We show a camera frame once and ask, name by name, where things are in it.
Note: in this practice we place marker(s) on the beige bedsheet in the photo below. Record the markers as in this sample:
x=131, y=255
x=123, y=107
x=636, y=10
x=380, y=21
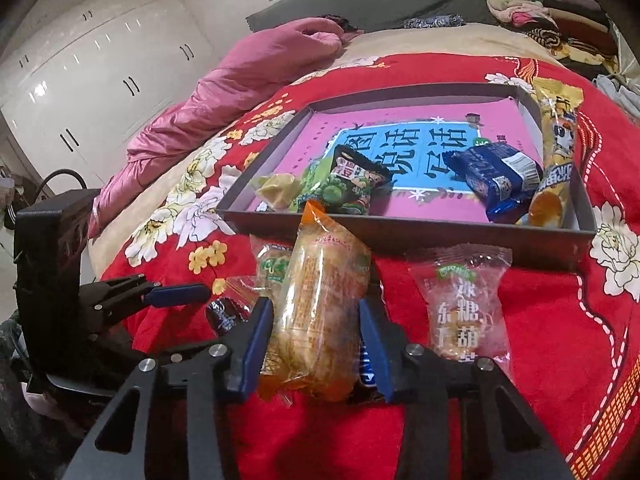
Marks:
x=425, y=40

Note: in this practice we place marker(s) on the pile of folded clothes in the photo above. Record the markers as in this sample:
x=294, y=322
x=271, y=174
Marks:
x=550, y=15

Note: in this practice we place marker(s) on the long yellow snack packet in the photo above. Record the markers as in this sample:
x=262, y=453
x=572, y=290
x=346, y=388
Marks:
x=560, y=135

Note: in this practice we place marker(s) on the pale green cake packet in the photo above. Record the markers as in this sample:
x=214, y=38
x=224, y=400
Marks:
x=277, y=192

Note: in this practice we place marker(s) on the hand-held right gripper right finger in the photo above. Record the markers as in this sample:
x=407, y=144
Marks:
x=380, y=345

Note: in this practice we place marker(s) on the pink picture book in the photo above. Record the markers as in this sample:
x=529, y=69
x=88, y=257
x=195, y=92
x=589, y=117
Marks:
x=320, y=125

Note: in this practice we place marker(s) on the green pea snack packet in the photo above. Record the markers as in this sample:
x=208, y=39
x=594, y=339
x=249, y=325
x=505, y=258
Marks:
x=350, y=185

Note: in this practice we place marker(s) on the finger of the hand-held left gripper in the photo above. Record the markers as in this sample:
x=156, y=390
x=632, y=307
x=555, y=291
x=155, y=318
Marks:
x=120, y=287
x=180, y=296

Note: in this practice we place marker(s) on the clear yellow cake packet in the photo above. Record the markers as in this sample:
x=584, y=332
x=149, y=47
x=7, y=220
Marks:
x=272, y=270

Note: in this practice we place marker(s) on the small dark wrapped candy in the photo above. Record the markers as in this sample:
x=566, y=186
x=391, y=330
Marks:
x=225, y=315

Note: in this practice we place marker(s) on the grey crumpled clothes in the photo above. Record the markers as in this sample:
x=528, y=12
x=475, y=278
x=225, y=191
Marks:
x=620, y=95

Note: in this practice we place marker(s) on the clear haw candy packet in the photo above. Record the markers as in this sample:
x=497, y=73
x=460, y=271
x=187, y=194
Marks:
x=460, y=305

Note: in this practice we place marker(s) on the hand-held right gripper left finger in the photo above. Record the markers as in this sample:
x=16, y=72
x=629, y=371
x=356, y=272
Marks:
x=257, y=340

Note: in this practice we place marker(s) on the white wardrobe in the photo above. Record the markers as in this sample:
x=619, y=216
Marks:
x=100, y=60

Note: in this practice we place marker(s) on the blue biscuit packet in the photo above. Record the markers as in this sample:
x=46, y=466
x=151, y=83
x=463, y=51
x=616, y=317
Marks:
x=490, y=175

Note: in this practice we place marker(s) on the orange bread packet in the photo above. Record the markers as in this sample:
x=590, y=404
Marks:
x=315, y=300

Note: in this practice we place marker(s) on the dark cardboard box tray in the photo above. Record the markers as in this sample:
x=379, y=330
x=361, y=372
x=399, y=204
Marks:
x=450, y=245

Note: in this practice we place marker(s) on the cream curtain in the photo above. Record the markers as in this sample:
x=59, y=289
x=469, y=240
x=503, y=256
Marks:
x=629, y=60

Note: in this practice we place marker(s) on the dark patterned cloth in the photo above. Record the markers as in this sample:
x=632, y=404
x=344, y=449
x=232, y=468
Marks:
x=432, y=22

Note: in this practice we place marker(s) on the red floral blanket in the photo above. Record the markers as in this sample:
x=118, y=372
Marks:
x=550, y=310

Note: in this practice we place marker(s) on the pink quilt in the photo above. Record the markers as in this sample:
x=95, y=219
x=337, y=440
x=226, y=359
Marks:
x=225, y=90

